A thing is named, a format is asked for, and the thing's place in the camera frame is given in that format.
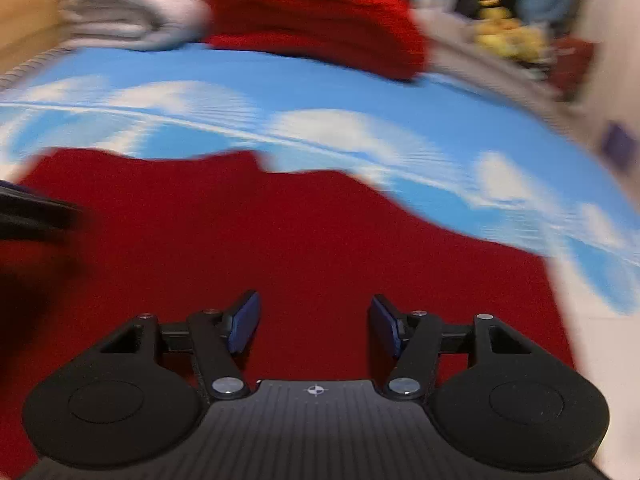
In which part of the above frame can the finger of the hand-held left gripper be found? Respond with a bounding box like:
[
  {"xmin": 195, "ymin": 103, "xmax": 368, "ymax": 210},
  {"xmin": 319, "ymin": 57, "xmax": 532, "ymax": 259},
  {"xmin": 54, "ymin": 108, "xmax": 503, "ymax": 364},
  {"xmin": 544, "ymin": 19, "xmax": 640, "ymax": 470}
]
[{"xmin": 0, "ymin": 179, "xmax": 85, "ymax": 247}]

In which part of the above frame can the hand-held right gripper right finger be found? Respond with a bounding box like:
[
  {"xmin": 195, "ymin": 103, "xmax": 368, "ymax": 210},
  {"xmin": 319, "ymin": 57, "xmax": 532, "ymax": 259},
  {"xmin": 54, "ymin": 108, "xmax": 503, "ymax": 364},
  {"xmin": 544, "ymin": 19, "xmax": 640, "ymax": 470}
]
[{"xmin": 369, "ymin": 294, "xmax": 532, "ymax": 404}]

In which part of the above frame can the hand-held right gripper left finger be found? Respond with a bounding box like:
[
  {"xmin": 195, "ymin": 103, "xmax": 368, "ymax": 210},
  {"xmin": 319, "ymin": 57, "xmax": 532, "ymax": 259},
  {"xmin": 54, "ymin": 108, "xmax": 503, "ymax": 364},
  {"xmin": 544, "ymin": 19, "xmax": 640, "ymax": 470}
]
[{"xmin": 102, "ymin": 290, "xmax": 262, "ymax": 404}]

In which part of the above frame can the red garment with black collar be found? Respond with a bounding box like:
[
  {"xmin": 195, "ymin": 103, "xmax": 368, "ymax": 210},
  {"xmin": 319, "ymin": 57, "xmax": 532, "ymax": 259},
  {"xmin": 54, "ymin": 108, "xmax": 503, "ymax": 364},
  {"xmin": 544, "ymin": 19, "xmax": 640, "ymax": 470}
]
[{"xmin": 0, "ymin": 147, "xmax": 577, "ymax": 480}]

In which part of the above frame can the grey white folded cloth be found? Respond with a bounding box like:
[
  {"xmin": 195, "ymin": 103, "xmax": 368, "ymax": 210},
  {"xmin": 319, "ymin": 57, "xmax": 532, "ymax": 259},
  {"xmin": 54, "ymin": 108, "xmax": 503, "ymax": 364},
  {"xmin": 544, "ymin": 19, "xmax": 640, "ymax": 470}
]
[{"xmin": 57, "ymin": 0, "xmax": 217, "ymax": 52}]

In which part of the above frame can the purple box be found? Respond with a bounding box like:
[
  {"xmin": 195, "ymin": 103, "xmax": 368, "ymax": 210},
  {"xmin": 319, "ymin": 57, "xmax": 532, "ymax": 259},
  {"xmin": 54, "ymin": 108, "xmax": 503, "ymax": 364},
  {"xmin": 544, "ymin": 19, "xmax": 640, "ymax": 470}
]
[{"xmin": 602, "ymin": 122, "xmax": 637, "ymax": 167}]

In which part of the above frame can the yellow plush toy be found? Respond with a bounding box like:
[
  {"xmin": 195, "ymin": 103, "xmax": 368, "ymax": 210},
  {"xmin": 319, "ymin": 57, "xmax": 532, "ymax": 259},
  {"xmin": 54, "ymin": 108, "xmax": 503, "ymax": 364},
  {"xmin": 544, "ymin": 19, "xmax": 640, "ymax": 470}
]
[{"xmin": 472, "ymin": 5, "xmax": 547, "ymax": 62}]

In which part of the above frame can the red brown bag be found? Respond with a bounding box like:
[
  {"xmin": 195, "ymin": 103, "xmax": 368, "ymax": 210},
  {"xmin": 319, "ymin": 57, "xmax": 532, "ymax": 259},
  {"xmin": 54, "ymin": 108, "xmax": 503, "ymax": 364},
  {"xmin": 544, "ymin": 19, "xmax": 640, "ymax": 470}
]
[{"xmin": 549, "ymin": 37, "xmax": 597, "ymax": 102}]

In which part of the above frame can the folded red cloth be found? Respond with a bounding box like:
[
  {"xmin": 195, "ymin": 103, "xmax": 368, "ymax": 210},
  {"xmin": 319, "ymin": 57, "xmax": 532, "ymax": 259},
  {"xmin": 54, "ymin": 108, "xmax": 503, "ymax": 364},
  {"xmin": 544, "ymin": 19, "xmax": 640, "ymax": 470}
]
[{"xmin": 205, "ymin": 0, "xmax": 432, "ymax": 82}]

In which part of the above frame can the wooden bed frame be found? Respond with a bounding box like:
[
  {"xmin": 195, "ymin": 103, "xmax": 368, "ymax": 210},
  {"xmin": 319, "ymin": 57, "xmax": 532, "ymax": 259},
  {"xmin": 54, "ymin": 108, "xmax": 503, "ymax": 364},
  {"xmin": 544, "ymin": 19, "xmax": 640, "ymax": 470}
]
[{"xmin": 0, "ymin": 0, "xmax": 67, "ymax": 77}]

